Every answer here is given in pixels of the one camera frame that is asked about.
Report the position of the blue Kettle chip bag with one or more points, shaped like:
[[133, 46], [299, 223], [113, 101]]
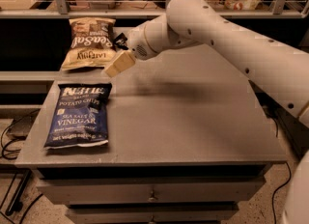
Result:
[[80, 116]]

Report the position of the brown sea salt chip bag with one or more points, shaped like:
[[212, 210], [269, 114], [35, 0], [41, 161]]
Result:
[[91, 43]]

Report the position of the grey cabinet with drawers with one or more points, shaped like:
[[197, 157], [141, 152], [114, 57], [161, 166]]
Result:
[[185, 124]]

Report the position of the small black snack packet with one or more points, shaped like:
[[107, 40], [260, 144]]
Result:
[[120, 41]]

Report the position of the dark box on floor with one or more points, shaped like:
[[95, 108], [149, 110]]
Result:
[[19, 129]]

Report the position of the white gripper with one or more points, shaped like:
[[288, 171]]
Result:
[[136, 44]]

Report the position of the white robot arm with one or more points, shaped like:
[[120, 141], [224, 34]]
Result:
[[278, 69]]

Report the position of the metal drawer knob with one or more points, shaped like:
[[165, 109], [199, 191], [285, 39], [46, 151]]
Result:
[[152, 198]]

